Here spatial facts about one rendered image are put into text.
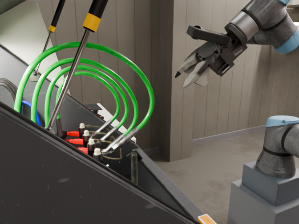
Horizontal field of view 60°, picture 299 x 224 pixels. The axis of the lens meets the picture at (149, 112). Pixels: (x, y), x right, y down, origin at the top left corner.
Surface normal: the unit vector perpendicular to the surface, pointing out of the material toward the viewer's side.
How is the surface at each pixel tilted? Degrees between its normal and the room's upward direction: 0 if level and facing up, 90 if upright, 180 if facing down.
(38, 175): 90
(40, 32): 90
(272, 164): 73
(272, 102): 90
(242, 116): 90
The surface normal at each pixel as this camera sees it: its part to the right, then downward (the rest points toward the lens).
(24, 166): 0.41, 0.26
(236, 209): -0.90, 0.13
